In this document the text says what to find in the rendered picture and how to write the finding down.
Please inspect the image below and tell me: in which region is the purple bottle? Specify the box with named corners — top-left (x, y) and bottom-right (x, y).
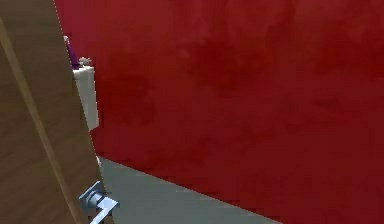
top-left (63, 35), bottom-right (80, 71)

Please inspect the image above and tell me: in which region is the brown wooden room door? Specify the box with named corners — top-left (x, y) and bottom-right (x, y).
top-left (0, 0), bottom-right (116, 224)

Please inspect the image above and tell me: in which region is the silver door handle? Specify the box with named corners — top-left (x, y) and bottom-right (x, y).
top-left (78, 180), bottom-right (120, 224)

